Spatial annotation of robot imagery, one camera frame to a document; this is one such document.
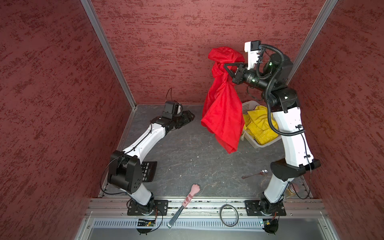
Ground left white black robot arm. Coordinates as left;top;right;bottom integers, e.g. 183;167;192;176
107;110;195;215

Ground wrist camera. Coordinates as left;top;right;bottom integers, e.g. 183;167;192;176
162;101;183;119
244;40;261;70

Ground black rubber ring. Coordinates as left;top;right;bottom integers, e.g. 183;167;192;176
219;203;240;228

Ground black calculator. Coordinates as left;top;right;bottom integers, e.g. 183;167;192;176
141;162;158;183

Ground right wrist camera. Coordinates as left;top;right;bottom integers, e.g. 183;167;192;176
244;40;261;70

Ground metal spoon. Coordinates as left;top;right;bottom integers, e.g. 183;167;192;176
242;169;269;180

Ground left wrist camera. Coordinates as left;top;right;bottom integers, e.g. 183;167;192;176
162;101;183;119

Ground red shorts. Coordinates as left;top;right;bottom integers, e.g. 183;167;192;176
201;47;245;154

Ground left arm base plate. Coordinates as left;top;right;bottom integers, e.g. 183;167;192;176
127;200;169;216

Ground small glass jar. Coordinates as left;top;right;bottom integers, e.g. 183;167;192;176
285;184;296;199

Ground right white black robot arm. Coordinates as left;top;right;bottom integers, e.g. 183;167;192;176
224;53;321;216

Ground pink cat-paw handled knife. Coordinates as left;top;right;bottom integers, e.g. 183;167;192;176
167;184;200;229

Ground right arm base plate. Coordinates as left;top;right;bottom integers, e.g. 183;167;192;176
245;200;287;217

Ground white plastic basket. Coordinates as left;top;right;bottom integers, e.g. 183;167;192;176
241;101;282;149

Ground yellow shorts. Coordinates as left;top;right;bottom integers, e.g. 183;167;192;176
243;106;279;145

